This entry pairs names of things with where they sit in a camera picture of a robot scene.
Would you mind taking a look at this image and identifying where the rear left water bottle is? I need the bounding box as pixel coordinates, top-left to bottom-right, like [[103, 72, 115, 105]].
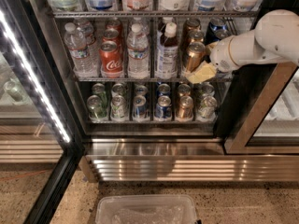
[[74, 18, 99, 68]]

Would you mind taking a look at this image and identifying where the water bottle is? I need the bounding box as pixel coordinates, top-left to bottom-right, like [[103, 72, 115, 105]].
[[126, 23, 150, 79], [64, 22, 93, 77], [74, 18, 99, 68]]

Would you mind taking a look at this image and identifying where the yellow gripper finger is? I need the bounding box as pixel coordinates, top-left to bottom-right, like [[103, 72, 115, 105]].
[[185, 61, 217, 84], [206, 41, 218, 55]]

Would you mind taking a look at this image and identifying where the clear plastic bin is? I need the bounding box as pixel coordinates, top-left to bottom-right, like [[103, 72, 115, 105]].
[[95, 194, 198, 224]]

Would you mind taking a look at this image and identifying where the open fridge glass door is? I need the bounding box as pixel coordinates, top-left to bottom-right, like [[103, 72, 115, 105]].
[[1, 0, 83, 224]]

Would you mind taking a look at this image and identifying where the front centre water bottle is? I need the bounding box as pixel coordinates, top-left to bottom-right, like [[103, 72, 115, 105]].
[[126, 23, 150, 79]]

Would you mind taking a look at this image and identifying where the front pepsi can bottom shelf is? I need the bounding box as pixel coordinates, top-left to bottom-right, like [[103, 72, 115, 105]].
[[155, 95, 172, 119]]

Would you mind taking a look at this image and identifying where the front blue can bottom shelf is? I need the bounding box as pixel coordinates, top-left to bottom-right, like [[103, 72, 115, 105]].
[[133, 95, 148, 120]]

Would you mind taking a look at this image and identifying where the rear red cola can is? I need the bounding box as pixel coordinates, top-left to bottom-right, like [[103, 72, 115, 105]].
[[106, 19, 122, 33]]

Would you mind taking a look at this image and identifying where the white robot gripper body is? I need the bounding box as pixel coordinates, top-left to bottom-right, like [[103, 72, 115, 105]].
[[209, 31, 259, 73]]

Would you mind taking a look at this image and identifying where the red cola can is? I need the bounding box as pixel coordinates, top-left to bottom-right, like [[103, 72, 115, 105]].
[[99, 41, 122, 78], [102, 29, 121, 46], [106, 19, 122, 33]]

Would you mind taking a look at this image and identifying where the front white-green can bottom shelf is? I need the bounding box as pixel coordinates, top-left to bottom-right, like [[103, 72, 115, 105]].
[[111, 95, 127, 119]]

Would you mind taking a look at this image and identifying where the right fridge door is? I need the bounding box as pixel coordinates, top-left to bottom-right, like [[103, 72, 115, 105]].
[[224, 62, 299, 154]]

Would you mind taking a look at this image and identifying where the front tea bottle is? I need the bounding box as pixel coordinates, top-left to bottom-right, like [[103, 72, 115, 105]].
[[157, 22, 178, 79]]

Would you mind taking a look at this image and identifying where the front red cola can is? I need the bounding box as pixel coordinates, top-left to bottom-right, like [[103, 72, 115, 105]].
[[99, 41, 122, 78]]

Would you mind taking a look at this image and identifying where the front green can bottom shelf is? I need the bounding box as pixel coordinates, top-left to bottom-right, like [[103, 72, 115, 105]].
[[87, 95, 107, 119]]

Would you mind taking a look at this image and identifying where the orange-gold can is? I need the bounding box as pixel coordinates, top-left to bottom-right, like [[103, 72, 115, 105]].
[[182, 18, 201, 37], [186, 30, 205, 47], [183, 42, 206, 73]]

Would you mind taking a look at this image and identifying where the front left water bottle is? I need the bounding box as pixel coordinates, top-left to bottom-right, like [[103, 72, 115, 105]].
[[64, 22, 93, 77]]

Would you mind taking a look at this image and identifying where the front gold can bottom shelf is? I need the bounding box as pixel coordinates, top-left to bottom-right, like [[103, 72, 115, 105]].
[[176, 96, 193, 119]]

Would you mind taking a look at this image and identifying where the rear blue can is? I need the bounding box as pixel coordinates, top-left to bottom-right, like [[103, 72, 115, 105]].
[[206, 18, 227, 35]]

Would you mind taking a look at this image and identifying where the front silver can bottom shelf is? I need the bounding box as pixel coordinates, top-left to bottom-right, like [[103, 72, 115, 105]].
[[197, 95, 218, 119]]

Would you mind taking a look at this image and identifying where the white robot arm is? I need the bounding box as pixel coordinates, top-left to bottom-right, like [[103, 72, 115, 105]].
[[185, 9, 299, 84]]

